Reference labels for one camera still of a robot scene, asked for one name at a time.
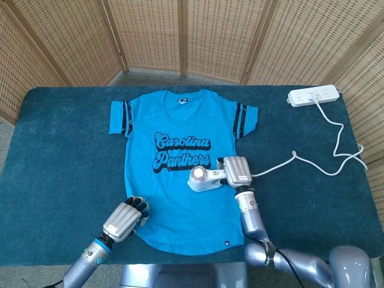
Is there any woven wooden folding screen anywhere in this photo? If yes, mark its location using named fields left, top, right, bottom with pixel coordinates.
left=0, top=0, right=384, bottom=217

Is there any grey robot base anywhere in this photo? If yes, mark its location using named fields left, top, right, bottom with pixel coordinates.
left=119, top=262, right=250, bottom=288

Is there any dark teal table cloth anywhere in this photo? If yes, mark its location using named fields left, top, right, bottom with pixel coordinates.
left=0, top=86, right=384, bottom=266

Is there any blue Carolina Panthers shirt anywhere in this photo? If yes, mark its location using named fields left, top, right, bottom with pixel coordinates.
left=108, top=89, right=259, bottom=256

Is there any white handheld steam iron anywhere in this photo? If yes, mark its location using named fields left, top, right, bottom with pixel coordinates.
left=187, top=166, right=232, bottom=193

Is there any white power cord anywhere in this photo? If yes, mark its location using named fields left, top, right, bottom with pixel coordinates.
left=251, top=92, right=368, bottom=178

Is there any white power strip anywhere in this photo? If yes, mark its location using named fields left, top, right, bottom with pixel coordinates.
left=287, top=84, right=341, bottom=108

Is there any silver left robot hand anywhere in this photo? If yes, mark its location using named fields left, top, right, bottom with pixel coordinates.
left=102, top=196, right=150, bottom=243

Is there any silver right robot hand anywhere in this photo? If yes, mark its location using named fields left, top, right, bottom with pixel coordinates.
left=216, top=155, right=253, bottom=189

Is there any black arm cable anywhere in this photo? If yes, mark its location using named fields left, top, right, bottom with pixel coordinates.
left=274, top=248, right=304, bottom=280

